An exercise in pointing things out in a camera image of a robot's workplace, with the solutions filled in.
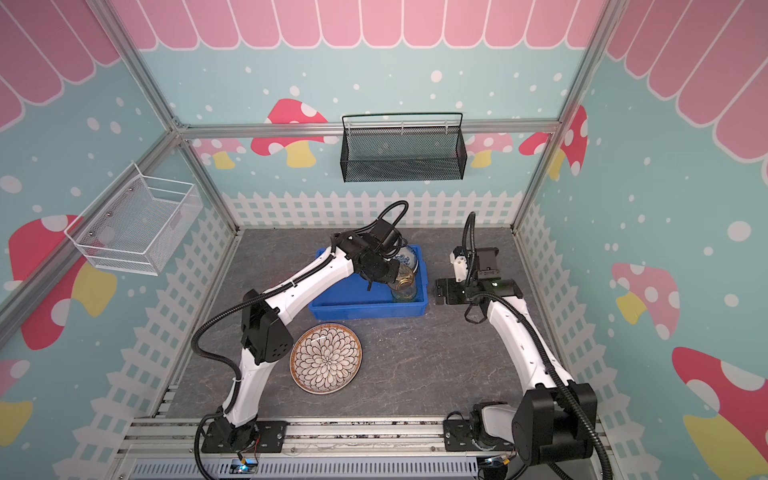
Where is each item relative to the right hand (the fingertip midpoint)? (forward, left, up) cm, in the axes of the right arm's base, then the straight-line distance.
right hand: (448, 288), depth 83 cm
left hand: (+4, +16, -2) cm, 17 cm away
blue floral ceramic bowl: (+16, +10, -7) cm, 20 cm away
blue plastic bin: (+3, +29, -11) cm, 31 cm away
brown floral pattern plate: (-14, +35, -14) cm, 41 cm away
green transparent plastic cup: (+3, +12, -8) cm, 14 cm away
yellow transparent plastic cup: (+7, +12, -5) cm, 15 cm away
